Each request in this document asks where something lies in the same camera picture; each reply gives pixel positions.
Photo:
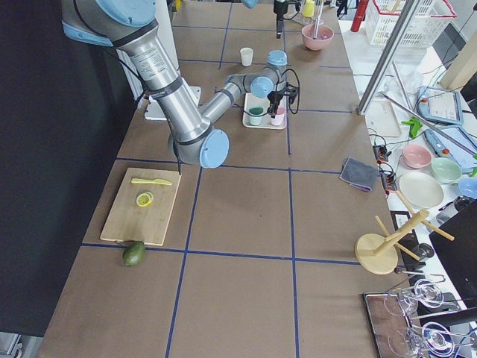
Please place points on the cream bowl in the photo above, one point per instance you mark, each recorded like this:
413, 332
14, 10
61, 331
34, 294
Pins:
421, 189

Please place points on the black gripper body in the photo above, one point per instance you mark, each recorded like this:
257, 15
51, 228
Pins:
279, 9
275, 98

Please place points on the wooden cutting board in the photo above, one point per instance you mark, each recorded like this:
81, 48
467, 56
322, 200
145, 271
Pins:
128, 222

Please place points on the aluminium frame post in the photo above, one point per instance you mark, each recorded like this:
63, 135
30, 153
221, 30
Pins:
394, 24

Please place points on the pink cup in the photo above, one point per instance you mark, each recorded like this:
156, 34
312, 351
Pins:
278, 118

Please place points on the pink bowl with ice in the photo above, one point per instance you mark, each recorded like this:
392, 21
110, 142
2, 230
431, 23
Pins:
316, 42

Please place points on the cream cup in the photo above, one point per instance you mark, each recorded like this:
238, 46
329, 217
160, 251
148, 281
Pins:
246, 54

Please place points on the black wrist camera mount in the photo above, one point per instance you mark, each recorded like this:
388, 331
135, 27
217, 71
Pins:
291, 92

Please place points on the dark green avocado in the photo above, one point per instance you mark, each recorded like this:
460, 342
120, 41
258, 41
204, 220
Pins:
133, 254

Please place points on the red cylinder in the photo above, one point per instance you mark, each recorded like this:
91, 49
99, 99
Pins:
359, 15

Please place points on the wooden stand round base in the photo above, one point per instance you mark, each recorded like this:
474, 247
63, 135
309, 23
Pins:
378, 254

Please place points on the cream rabbit tray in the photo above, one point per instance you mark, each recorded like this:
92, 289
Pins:
253, 101

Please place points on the blue bowl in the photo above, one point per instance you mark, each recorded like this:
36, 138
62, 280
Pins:
468, 187

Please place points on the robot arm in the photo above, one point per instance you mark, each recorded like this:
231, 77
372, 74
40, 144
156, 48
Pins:
252, 3
132, 26

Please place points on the black tray with glasses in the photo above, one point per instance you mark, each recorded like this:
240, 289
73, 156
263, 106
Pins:
408, 322

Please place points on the pink bowl on side table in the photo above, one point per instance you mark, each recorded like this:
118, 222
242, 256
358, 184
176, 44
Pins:
416, 156

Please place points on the green bowl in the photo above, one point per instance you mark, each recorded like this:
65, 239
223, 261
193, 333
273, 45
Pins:
445, 170

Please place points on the yellow cup on rack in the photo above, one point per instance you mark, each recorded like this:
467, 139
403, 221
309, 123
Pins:
308, 8

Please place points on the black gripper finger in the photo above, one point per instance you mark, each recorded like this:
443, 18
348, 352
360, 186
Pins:
272, 110
278, 28

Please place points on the far teach pendant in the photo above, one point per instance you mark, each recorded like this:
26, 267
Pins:
441, 106

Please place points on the yellow-green plastic knife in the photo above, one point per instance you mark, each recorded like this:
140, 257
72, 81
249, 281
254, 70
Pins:
157, 181

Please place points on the grey folded cloth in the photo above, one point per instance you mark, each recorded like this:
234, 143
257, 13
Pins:
359, 175

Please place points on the spare cream tray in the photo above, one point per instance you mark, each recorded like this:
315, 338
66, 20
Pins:
380, 117

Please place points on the green cup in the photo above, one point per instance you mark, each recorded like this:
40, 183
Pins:
255, 115

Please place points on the near teach pendant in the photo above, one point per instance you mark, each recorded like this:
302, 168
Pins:
464, 154

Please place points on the yellow lemon slices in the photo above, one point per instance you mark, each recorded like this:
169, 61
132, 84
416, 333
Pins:
144, 199

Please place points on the teach pendant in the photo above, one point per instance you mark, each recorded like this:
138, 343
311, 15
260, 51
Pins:
464, 154
441, 106

